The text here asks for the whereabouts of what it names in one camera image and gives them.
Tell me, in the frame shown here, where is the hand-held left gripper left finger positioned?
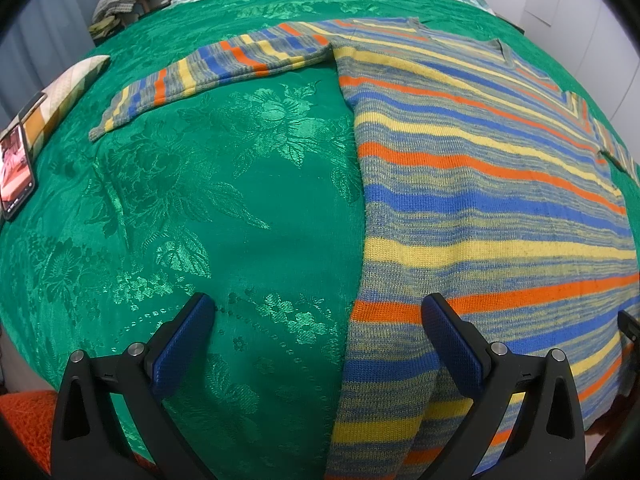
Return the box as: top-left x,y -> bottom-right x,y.
50,291 -> 217,480

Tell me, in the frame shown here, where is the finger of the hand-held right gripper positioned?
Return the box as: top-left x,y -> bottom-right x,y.
617,310 -> 640,349

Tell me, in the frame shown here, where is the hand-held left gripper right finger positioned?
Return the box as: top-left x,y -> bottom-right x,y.
421,292 -> 587,480

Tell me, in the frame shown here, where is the striped knit sweater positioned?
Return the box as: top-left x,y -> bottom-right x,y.
89,17 -> 640,480

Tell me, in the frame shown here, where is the green floral bedspread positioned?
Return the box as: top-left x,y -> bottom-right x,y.
0,0 -> 640,480

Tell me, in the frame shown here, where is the orange textured cloth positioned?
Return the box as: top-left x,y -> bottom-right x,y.
0,390 -> 151,480

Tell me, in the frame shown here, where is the smartphone with lit screen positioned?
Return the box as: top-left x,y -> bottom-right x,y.
0,124 -> 40,222

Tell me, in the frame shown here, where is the checkered yellow white pillow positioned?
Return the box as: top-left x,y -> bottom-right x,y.
20,55 -> 112,157

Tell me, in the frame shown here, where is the white wardrobe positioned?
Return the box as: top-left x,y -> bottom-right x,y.
495,0 -> 640,136

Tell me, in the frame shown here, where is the yellow green cloth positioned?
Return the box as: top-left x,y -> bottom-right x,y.
89,15 -> 119,37

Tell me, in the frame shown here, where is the grey curtain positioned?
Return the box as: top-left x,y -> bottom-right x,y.
0,0 -> 108,128

